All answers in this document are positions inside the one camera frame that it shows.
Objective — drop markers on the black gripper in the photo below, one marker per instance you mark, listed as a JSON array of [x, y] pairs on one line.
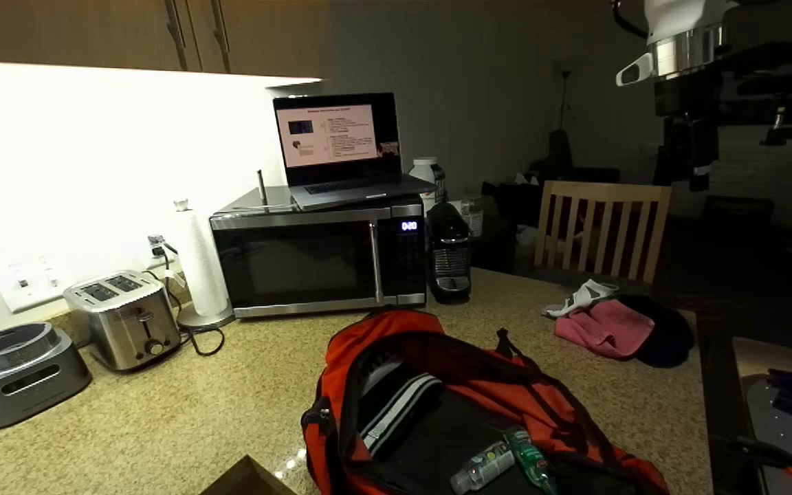
[[688, 108]]

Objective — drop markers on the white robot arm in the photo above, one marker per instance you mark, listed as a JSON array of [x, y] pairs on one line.
[[682, 66]]

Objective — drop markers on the green packet in bag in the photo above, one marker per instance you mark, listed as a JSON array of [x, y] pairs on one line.
[[532, 459]]

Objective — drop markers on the wooden chair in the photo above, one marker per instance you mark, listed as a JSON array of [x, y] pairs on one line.
[[603, 229]]

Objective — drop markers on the white sock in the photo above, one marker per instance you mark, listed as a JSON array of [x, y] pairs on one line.
[[580, 298]]

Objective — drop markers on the pink cloth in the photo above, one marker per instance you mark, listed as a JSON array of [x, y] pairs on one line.
[[605, 327]]

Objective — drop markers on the tray with tools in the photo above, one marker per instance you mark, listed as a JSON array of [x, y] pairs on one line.
[[765, 387]]

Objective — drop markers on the open laptop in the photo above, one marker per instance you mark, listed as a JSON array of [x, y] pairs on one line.
[[341, 148]]

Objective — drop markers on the red black backpack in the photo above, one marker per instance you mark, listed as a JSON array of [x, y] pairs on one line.
[[401, 405]]

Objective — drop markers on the stainless steel microwave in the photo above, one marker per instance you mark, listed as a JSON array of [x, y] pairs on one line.
[[290, 262]]

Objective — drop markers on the wooden upper cabinets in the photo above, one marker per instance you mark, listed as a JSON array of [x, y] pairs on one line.
[[236, 37]]

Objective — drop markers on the white paper towel roll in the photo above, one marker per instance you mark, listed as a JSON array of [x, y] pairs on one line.
[[206, 301]]

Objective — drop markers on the brown box corner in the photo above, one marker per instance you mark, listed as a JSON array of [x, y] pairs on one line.
[[244, 477]]

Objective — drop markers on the silver toaster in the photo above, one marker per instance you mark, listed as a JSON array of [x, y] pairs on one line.
[[126, 320]]

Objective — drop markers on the grey round appliance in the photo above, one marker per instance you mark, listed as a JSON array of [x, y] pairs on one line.
[[38, 365]]

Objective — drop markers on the white wall outlet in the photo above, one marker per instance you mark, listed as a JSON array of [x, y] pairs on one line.
[[30, 281]]

